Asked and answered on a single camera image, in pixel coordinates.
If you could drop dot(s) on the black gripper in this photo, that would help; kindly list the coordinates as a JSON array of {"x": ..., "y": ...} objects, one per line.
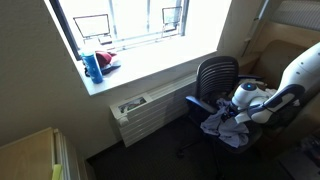
[{"x": 230, "y": 113}]

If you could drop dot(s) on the light blue shirt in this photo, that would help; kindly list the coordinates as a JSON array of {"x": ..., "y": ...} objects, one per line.
[{"x": 230, "y": 131}]

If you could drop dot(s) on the black mesh office chair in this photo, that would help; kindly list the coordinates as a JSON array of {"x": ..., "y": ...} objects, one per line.
[{"x": 215, "y": 78}]

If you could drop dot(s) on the brown leather armchair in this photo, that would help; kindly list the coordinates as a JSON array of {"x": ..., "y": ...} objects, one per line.
[{"x": 273, "y": 56}]

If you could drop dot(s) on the striped grey mattress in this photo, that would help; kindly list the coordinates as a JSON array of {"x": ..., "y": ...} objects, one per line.
[{"x": 296, "y": 13}]

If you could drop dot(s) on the dark cloth on windowsill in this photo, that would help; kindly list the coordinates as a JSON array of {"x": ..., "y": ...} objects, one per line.
[{"x": 111, "y": 68}]

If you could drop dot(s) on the red cap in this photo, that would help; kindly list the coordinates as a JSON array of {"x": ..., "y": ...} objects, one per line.
[{"x": 103, "y": 58}]

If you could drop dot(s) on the blue water bottle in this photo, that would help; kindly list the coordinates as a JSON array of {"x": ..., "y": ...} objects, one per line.
[{"x": 93, "y": 68}]

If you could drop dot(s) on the yellow sticky note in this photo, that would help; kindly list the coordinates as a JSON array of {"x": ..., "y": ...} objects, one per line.
[{"x": 57, "y": 172}]

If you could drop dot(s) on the light wooden cabinet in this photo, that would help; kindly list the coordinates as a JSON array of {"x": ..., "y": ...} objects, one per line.
[{"x": 26, "y": 160}]

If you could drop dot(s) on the white wall heater unit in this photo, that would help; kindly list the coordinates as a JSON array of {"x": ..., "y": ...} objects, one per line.
[{"x": 151, "y": 110}]

